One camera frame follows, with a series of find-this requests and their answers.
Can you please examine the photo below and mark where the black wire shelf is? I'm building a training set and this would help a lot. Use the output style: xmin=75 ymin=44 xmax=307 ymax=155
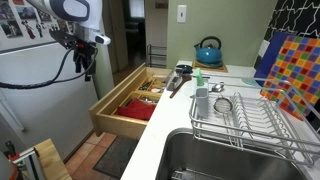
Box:
xmin=146 ymin=43 xmax=168 ymax=69

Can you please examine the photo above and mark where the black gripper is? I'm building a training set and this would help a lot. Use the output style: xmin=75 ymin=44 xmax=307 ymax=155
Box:
xmin=73 ymin=39 xmax=98 ymax=82

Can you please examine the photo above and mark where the aluminium frame with orange clamp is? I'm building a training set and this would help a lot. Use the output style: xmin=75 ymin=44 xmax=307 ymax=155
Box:
xmin=2 ymin=141 xmax=46 ymax=180

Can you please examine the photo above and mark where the teal kettle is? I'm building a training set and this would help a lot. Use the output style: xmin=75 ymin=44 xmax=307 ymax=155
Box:
xmin=193 ymin=35 xmax=224 ymax=66

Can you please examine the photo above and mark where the metal sink grid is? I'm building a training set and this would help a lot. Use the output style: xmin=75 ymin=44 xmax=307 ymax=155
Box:
xmin=171 ymin=169 xmax=216 ymax=180

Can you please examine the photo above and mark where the clear teal plate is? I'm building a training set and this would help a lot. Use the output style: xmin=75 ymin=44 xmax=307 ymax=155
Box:
xmin=241 ymin=77 xmax=262 ymax=88

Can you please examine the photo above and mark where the metal wire dish rack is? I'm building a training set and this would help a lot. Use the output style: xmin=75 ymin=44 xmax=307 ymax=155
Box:
xmin=188 ymin=74 xmax=320 ymax=168

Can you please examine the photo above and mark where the dark floor mat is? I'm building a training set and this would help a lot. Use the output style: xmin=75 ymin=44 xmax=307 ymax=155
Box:
xmin=92 ymin=134 xmax=140 ymax=180

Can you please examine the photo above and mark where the small black pan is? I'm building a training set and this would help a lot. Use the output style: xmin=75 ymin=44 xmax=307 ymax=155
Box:
xmin=175 ymin=64 xmax=194 ymax=75

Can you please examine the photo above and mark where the white refrigerator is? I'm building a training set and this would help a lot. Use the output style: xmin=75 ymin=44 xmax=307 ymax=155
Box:
xmin=0 ymin=0 xmax=103 ymax=163

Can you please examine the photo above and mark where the metal mesh strainer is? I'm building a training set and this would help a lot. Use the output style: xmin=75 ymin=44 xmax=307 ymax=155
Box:
xmin=212 ymin=94 xmax=235 ymax=115

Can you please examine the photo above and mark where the white light switch plate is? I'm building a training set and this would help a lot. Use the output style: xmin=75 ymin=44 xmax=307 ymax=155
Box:
xmin=176 ymin=4 xmax=188 ymax=24

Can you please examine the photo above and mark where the wooden handled spatula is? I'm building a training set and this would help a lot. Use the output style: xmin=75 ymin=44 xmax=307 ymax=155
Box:
xmin=168 ymin=73 xmax=193 ymax=99

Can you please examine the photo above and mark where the metal spoon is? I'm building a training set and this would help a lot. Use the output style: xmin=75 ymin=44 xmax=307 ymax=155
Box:
xmin=209 ymin=82 xmax=226 ymax=94

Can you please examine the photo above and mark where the steel cutlery pile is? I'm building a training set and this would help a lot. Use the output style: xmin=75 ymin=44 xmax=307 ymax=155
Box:
xmin=138 ymin=81 xmax=153 ymax=92
xmin=139 ymin=94 xmax=160 ymax=105

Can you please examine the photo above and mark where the colourful checkered board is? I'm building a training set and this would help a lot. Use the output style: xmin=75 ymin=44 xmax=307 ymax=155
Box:
xmin=259 ymin=34 xmax=320 ymax=122

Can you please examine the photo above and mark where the clear plastic tray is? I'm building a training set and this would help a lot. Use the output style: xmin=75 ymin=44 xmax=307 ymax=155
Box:
xmin=165 ymin=74 xmax=183 ymax=92

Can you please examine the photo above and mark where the green sponge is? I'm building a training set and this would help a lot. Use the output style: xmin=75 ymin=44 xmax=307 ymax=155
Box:
xmin=194 ymin=67 xmax=206 ymax=88

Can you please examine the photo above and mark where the fridge photo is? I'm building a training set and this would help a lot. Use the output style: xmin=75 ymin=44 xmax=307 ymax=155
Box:
xmin=0 ymin=19 xmax=24 ymax=39
xmin=15 ymin=5 xmax=38 ymax=21
xmin=0 ymin=1 xmax=16 ymax=21

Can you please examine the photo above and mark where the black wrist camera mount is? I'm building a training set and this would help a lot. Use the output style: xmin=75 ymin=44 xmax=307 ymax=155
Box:
xmin=49 ymin=29 xmax=98 ymax=52

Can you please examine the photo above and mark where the red dress figure magnet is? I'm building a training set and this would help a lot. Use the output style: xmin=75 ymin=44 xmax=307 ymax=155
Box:
xmin=21 ymin=20 xmax=37 ymax=41

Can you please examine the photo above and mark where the wooden drawer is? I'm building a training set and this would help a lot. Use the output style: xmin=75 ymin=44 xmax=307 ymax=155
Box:
xmin=88 ymin=63 xmax=173 ymax=141

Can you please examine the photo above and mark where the stainless steel sink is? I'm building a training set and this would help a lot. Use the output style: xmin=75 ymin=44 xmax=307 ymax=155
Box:
xmin=154 ymin=127 xmax=310 ymax=180

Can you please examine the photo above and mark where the red cloth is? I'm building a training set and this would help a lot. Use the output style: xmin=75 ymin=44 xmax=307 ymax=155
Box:
xmin=116 ymin=98 xmax=158 ymax=121

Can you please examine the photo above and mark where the wooden trivet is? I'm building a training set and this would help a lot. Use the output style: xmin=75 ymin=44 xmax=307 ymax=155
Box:
xmin=191 ymin=60 xmax=230 ymax=74

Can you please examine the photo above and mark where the blue container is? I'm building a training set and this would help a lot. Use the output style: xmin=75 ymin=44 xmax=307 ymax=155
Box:
xmin=253 ymin=31 xmax=296 ymax=88

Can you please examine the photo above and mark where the wooden board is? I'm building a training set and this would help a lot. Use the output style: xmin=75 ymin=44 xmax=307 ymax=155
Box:
xmin=33 ymin=138 xmax=73 ymax=180

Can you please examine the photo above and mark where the grey utensil caddy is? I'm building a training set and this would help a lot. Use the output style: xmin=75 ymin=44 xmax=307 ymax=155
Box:
xmin=194 ymin=86 xmax=210 ymax=119

